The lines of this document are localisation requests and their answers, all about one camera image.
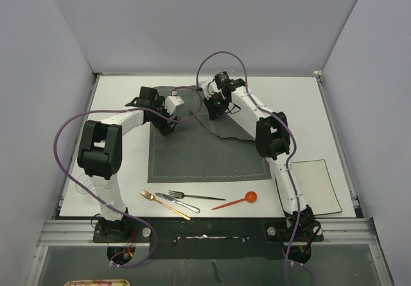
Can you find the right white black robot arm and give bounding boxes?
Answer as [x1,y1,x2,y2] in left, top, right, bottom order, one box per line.
[197,72,320,240]

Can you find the silver table knife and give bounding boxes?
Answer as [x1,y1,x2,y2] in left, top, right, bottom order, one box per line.
[154,193,200,213]

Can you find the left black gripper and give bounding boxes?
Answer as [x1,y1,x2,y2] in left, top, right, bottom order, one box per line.
[150,97,179,135]

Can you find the dark handled silver fork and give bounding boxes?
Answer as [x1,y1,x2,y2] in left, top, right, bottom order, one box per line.
[168,190,225,201]

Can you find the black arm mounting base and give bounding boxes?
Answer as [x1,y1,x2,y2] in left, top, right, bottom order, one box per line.
[92,218,324,262]

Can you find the purple cable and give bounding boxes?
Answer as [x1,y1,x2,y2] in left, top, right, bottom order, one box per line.
[53,85,203,269]
[195,51,319,286]

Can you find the dark grey cloth placemat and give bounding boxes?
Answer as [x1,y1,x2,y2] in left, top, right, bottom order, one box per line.
[147,89,272,183]

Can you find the gold fork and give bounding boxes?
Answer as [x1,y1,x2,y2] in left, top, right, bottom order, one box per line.
[140,190,191,220]

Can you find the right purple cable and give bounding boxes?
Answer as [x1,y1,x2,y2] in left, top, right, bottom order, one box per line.
[195,51,319,286]

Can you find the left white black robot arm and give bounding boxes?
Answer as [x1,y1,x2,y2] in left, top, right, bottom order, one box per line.
[77,87,184,242]

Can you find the floral tray edge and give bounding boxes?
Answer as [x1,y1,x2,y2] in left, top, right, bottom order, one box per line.
[64,279,130,286]

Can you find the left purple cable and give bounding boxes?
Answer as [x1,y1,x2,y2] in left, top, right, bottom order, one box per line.
[53,85,203,269]

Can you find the clear plastic cup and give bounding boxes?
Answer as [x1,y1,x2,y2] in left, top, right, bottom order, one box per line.
[74,173,94,197]

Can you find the orange plastic spoon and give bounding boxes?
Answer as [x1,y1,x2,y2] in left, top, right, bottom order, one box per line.
[211,191,258,211]

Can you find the white square plate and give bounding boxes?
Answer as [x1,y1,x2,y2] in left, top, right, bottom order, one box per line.
[290,159,342,216]

